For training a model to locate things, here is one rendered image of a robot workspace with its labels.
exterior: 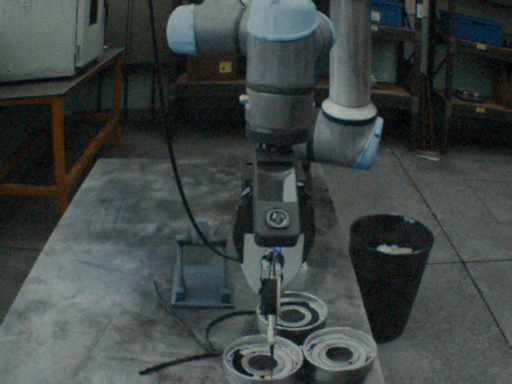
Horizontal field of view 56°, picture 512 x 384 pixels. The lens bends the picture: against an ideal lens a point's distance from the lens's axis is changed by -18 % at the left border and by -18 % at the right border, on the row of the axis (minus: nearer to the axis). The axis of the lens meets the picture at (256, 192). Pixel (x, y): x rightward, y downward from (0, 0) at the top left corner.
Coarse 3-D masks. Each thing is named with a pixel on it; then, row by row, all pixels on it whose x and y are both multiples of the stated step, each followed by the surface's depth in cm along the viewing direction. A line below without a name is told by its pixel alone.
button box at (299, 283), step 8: (280, 256) 95; (264, 264) 93; (304, 264) 94; (264, 272) 92; (280, 272) 92; (304, 272) 92; (296, 280) 93; (304, 280) 93; (296, 288) 93; (304, 288) 94
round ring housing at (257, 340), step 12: (252, 336) 75; (264, 336) 75; (228, 348) 72; (240, 348) 74; (276, 348) 75; (288, 348) 74; (252, 360) 73; (264, 360) 74; (276, 360) 72; (300, 360) 70; (228, 372) 69; (252, 372) 69; (264, 372) 69; (276, 372) 69; (300, 372) 70
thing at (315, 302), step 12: (288, 300) 86; (300, 300) 86; (312, 300) 85; (288, 312) 84; (300, 312) 84; (324, 312) 82; (264, 324) 79; (288, 324) 80; (300, 324) 80; (324, 324) 80; (288, 336) 77; (300, 336) 78
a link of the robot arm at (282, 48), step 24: (264, 0) 57; (288, 0) 56; (264, 24) 57; (288, 24) 56; (312, 24) 58; (264, 48) 58; (288, 48) 57; (312, 48) 59; (264, 72) 59; (288, 72) 58; (312, 72) 60
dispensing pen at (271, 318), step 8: (272, 256) 71; (272, 264) 71; (272, 272) 70; (264, 280) 69; (272, 280) 69; (264, 288) 68; (272, 288) 68; (264, 296) 68; (272, 296) 68; (264, 304) 68; (272, 304) 68; (264, 312) 68; (272, 312) 68; (272, 320) 69; (272, 328) 69; (272, 336) 69; (272, 344) 69; (272, 352) 69; (272, 360) 68; (272, 368) 68
